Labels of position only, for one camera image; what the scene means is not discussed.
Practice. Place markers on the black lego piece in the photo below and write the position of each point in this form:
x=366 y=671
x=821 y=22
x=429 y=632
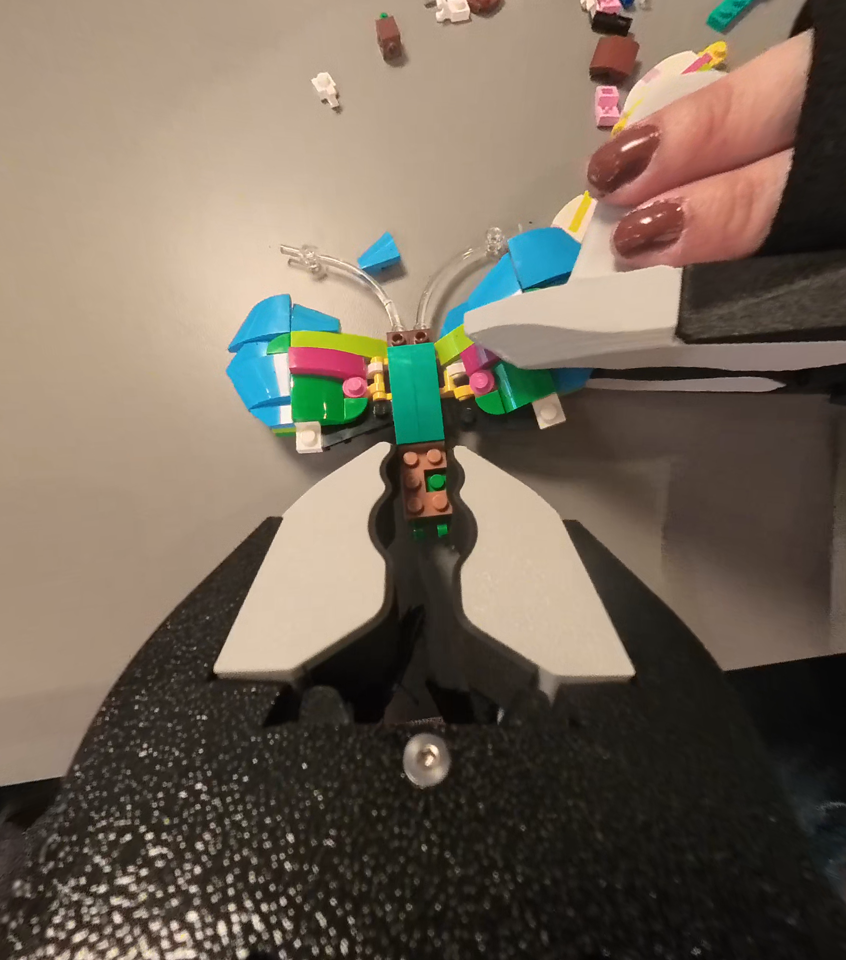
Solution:
x=611 y=22

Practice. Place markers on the white round lego wing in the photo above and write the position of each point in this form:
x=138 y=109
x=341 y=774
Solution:
x=573 y=217
x=662 y=86

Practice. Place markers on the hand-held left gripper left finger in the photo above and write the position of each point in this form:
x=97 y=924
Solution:
x=310 y=585

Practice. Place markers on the small white lego piece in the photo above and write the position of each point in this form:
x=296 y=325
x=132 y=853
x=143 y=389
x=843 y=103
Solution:
x=326 y=90

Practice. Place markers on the dark brown lego piece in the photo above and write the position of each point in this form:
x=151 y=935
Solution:
x=486 y=6

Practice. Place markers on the blue lego slope piece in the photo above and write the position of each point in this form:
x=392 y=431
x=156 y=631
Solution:
x=380 y=253

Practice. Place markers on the person's right hand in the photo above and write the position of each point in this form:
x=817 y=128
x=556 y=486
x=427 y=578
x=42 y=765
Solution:
x=722 y=142

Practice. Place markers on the teal lego piece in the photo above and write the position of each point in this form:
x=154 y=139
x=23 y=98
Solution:
x=728 y=13

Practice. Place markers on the multicoloured lego butterfly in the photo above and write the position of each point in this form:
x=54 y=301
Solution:
x=415 y=390

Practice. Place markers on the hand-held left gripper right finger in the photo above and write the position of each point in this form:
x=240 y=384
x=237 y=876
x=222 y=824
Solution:
x=535 y=585

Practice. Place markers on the white lego connector piece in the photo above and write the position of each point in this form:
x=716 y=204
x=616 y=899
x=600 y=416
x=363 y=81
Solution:
x=451 y=9

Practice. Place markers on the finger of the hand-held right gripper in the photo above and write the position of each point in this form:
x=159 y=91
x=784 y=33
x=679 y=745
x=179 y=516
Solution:
x=692 y=384
x=580 y=322

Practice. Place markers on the brown curved lego brick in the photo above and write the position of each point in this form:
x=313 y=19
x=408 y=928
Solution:
x=614 y=58

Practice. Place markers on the small brown lego brick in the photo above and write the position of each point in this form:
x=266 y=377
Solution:
x=390 y=37

